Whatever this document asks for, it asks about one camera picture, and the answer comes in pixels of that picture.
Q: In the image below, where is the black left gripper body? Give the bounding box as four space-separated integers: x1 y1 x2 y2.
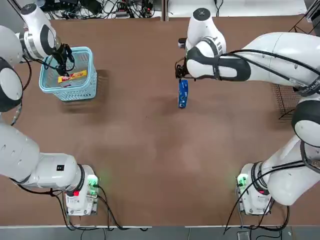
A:
54 43 74 62

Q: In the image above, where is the yellow wafer box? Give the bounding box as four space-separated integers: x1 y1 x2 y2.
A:
57 70 88 84

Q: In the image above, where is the small blue cookie box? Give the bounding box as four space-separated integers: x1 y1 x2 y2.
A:
177 79 190 110

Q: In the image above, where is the light blue plastic basket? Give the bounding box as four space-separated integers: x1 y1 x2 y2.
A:
38 46 98 102

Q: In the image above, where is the black power adapter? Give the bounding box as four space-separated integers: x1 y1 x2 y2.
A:
79 0 103 15

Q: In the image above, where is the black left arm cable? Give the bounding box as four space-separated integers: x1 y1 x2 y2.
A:
9 57 32 126

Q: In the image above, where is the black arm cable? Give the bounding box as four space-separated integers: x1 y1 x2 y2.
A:
218 48 320 88
9 57 32 126

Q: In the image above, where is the black cable bundle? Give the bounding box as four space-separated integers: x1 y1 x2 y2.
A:
46 0 162 20

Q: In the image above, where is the grey aluminium post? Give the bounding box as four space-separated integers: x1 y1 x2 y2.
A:
161 0 169 22

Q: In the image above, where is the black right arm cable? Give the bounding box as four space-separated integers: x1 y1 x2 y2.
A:
218 48 320 88

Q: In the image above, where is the black wire shelf rack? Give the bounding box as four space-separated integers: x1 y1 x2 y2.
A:
271 11 320 121

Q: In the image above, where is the grey aluminium frame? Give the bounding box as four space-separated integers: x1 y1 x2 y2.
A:
305 0 320 23

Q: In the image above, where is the black right base cable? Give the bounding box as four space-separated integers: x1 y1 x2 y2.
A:
223 181 255 236

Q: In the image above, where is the black base cable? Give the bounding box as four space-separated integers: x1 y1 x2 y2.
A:
96 184 152 231
223 181 255 236

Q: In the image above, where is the black left base cable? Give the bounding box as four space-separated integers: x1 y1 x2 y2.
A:
96 184 152 231

